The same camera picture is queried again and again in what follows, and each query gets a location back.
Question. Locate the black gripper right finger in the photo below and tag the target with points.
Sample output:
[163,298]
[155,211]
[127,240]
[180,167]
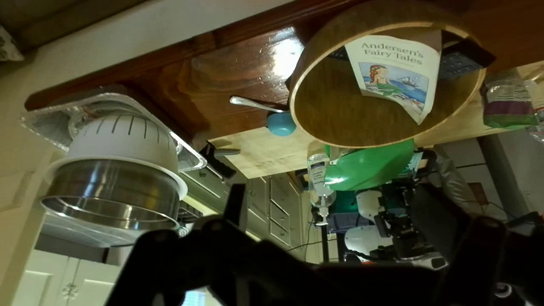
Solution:
[498,260]

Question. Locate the black remote control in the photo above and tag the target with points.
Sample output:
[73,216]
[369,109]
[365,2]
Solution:
[461,60]

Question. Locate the white slotted colander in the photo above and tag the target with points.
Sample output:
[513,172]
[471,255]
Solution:
[119,141]

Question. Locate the metal bowl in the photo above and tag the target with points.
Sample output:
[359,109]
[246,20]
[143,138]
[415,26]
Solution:
[107,192]

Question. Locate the black camera rig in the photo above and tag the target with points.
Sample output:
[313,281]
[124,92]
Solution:
[401,226]

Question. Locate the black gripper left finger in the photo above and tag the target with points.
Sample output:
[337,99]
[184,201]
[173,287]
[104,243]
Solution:
[214,265]

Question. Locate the round wooden bowl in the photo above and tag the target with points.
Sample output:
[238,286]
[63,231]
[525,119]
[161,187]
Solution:
[340,107]

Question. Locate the clear soap bottle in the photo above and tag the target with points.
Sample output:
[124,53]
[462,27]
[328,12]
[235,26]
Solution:
[320,170]

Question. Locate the green ball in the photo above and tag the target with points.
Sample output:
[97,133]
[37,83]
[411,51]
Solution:
[367,167]

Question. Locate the cream kitchen cabinets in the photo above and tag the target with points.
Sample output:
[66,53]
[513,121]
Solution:
[277,209]

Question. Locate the dark wooden counter ledge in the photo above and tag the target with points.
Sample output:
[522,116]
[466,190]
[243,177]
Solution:
[226,61]

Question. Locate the white fairy tales book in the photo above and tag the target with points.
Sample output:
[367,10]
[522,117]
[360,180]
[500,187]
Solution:
[396,68]

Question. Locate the clear plastic container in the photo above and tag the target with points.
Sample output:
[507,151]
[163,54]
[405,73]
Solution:
[507,104]

